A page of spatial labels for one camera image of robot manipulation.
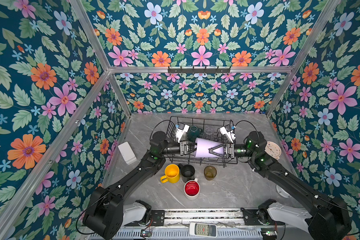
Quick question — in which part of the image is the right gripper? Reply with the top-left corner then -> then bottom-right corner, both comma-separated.
208,142 -> 257,163

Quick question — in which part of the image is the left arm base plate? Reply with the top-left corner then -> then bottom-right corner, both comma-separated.
151,210 -> 166,227

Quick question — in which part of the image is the amber glass cup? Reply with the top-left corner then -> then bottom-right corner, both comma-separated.
204,166 -> 217,181

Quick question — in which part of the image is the aluminium frame post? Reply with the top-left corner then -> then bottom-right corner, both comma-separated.
70,0 -> 131,119

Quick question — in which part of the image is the black hook rail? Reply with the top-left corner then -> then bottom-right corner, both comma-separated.
167,66 -> 231,75

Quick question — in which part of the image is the white remote control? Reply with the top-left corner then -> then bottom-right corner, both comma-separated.
189,222 -> 218,238

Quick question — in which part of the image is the white round alarm clock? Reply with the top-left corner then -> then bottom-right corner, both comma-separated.
276,185 -> 292,199

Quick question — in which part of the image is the yellow mug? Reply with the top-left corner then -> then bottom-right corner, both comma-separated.
160,164 -> 180,184

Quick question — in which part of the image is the black wire dish rack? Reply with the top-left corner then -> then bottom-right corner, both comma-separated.
164,117 -> 238,167

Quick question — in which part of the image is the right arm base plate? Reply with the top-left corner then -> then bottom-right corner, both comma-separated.
240,208 -> 285,226

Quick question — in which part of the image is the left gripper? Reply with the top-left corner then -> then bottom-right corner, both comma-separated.
160,139 -> 202,157

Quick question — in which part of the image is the red inside white mug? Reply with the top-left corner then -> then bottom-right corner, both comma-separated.
184,178 -> 201,201

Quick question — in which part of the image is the black mug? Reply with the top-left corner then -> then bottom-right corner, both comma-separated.
178,164 -> 196,183

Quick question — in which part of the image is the clear glass cup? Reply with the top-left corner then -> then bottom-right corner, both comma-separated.
203,127 -> 214,140

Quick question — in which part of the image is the lilac cup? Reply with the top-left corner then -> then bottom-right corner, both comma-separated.
195,138 -> 224,158

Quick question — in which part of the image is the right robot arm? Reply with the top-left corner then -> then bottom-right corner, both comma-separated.
208,131 -> 352,240

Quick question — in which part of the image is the white rectangular box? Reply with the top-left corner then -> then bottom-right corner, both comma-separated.
118,142 -> 137,165

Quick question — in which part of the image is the green mug cream inside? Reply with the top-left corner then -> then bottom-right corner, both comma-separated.
187,125 -> 203,142

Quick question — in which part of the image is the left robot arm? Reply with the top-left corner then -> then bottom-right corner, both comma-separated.
83,131 -> 194,240

